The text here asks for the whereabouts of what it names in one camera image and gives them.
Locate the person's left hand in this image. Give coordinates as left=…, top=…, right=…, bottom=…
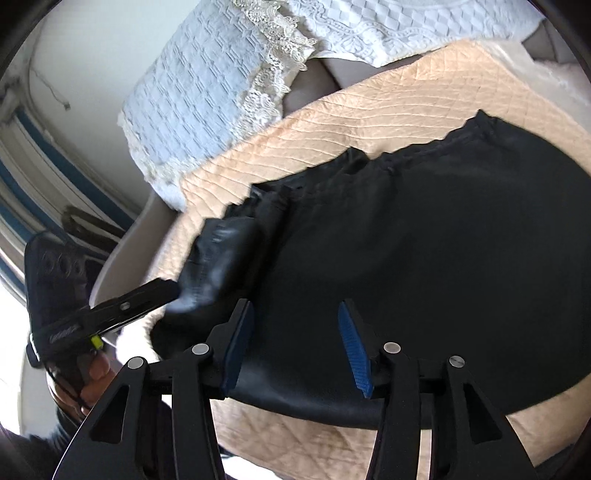
left=52, top=354, right=115, bottom=415

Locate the black shirt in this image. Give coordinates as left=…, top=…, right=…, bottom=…
left=150, top=108, right=591, bottom=428

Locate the white lace bed sheet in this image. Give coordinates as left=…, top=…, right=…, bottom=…
left=503, top=41, right=591, bottom=123

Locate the beige quilted blanket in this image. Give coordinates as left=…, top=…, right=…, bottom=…
left=143, top=39, right=591, bottom=480

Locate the white quilted pillow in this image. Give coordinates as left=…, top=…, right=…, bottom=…
left=286, top=0, right=548, bottom=69

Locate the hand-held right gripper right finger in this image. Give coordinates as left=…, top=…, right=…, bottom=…
left=337, top=300, right=539, bottom=480

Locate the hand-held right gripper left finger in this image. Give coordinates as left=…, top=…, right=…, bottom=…
left=53, top=298, right=257, bottom=480

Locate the blue-grey lace-trimmed pillow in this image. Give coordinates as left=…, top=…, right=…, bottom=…
left=117, top=0, right=320, bottom=210

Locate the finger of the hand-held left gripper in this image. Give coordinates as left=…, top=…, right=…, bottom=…
left=89, top=278, right=182, bottom=334

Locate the beige bed frame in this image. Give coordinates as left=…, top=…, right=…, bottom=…
left=88, top=191, right=188, bottom=303

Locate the thin wall cable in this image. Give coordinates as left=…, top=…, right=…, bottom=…
left=27, top=60, right=73, bottom=112

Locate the person's left forearm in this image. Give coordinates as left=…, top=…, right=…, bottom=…
left=0, top=399, right=95, bottom=480

